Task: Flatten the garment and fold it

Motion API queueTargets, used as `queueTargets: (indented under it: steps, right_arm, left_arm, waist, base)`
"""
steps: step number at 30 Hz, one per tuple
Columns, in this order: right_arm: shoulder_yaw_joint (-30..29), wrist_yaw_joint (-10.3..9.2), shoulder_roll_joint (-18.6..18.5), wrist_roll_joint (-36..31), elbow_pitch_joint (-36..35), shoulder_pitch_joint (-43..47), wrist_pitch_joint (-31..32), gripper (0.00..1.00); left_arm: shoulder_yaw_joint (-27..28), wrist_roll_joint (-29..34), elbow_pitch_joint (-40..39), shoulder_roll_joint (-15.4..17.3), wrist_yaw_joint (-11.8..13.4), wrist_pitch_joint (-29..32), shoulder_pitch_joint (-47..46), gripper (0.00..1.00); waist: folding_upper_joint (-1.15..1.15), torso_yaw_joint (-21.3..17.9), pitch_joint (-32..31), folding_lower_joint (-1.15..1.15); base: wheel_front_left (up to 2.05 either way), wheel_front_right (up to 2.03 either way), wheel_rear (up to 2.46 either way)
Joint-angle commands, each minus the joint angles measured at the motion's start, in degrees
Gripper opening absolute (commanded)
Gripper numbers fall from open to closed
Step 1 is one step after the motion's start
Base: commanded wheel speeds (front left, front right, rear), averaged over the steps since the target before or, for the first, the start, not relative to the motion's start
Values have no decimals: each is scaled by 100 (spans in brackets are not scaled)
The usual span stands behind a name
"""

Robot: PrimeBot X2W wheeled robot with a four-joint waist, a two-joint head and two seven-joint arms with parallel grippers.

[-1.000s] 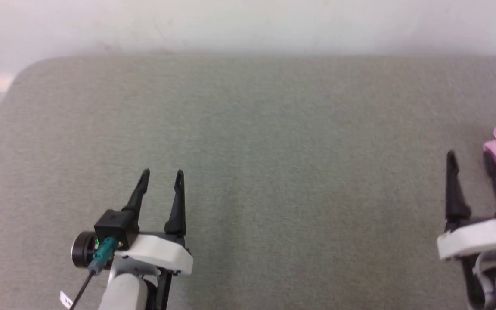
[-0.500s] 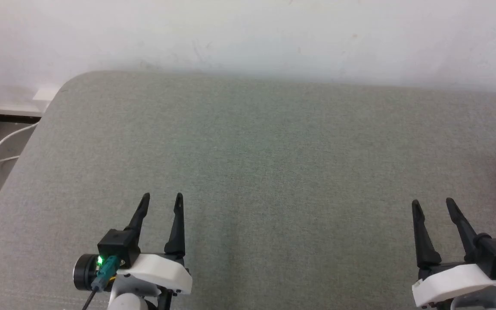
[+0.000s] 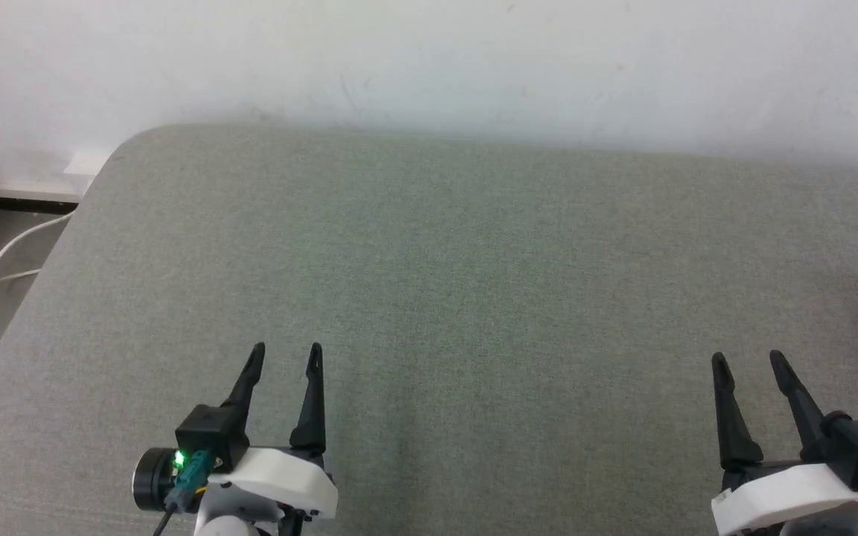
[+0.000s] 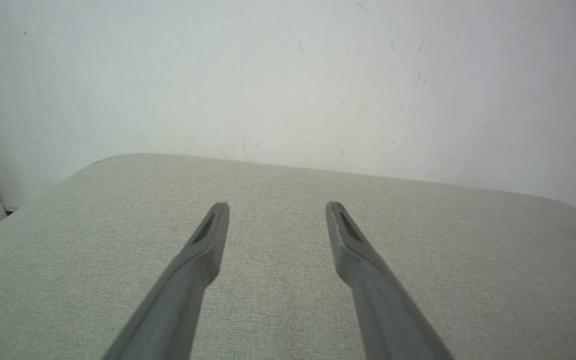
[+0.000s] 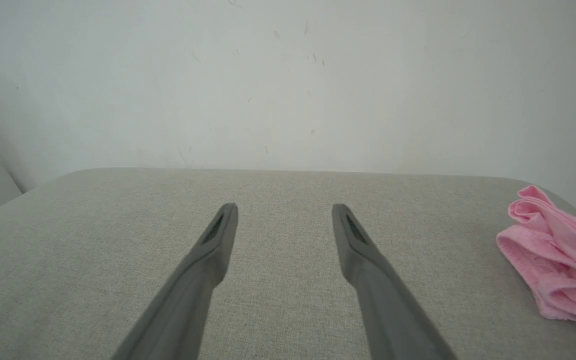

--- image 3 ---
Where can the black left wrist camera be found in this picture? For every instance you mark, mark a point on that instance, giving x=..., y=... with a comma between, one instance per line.
x=205, y=439

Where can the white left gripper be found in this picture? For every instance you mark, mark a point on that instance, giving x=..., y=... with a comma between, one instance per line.
x=280, y=480

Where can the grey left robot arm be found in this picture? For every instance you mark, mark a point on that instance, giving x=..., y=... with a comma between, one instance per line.
x=224, y=527

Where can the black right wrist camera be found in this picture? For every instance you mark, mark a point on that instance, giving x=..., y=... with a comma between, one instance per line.
x=857, y=447

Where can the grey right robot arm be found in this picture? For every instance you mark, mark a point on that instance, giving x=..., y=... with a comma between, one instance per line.
x=824, y=527

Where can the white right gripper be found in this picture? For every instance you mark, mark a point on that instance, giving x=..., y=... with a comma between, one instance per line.
x=786, y=495

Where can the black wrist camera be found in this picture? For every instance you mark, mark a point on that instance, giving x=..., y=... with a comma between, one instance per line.
x=205, y=439
x=857, y=447

